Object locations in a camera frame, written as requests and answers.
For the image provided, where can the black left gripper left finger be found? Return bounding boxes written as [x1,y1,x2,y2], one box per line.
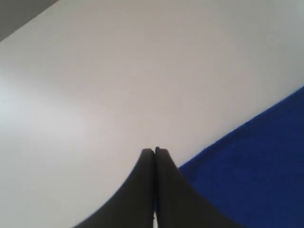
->
[77,149,155,228]

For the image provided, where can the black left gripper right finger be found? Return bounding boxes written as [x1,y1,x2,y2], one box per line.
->
[155,147,240,228]

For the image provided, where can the blue microfibre cloth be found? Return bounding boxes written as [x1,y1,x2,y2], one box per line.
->
[177,89,304,228]

